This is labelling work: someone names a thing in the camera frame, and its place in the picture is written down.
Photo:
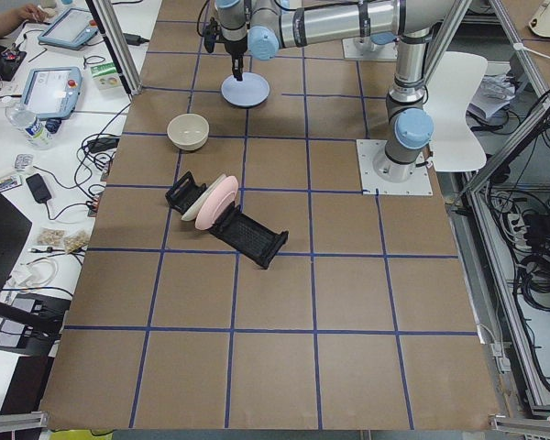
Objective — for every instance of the pink plate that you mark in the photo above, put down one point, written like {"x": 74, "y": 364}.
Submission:
{"x": 218, "y": 200}

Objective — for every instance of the aluminium frame post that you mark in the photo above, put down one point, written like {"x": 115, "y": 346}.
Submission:
{"x": 108, "y": 25}

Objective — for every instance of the cream ceramic bowl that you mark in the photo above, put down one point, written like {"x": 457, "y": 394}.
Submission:
{"x": 188, "y": 132}

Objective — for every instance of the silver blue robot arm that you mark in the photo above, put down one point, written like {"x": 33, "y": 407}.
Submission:
{"x": 373, "y": 29}
{"x": 264, "y": 44}

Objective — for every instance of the black power adapter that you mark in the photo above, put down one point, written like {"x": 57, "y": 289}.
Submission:
{"x": 102, "y": 144}

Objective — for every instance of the far blue teach pendant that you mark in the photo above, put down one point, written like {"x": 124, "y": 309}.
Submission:
{"x": 70, "y": 30}

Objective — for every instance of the black dish rack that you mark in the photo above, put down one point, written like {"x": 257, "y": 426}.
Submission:
{"x": 239, "y": 231}

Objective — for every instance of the near blue teach pendant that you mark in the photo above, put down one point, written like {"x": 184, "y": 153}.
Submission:
{"x": 52, "y": 92}

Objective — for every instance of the black phone on table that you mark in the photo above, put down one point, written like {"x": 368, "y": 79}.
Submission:
{"x": 38, "y": 188}

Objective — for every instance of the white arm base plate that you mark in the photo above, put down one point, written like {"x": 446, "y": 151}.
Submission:
{"x": 381, "y": 176}
{"x": 357, "y": 49}

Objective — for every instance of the white plastic chair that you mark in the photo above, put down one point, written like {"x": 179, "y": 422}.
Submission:
{"x": 451, "y": 88}

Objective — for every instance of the light blue plate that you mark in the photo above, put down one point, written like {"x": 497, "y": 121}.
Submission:
{"x": 253, "y": 90}

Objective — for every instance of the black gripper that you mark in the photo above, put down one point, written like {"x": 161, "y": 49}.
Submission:
{"x": 234, "y": 48}

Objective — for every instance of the cream plate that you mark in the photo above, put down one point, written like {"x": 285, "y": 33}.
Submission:
{"x": 194, "y": 210}

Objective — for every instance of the green white small box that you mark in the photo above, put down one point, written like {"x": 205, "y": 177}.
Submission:
{"x": 105, "y": 76}

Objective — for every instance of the clear plastic water bottle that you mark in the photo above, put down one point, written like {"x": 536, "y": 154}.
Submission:
{"x": 29, "y": 125}

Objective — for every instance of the person's hand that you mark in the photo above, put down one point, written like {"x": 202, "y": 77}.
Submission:
{"x": 30, "y": 12}

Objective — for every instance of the bag of nuts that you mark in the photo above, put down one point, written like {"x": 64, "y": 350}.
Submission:
{"x": 50, "y": 237}
{"x": 76, "y": 241}

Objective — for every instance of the blue teach pendant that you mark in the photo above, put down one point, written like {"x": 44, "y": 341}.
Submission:
{"x": 52, "y": 92}
{"x": 70, "y": 30}

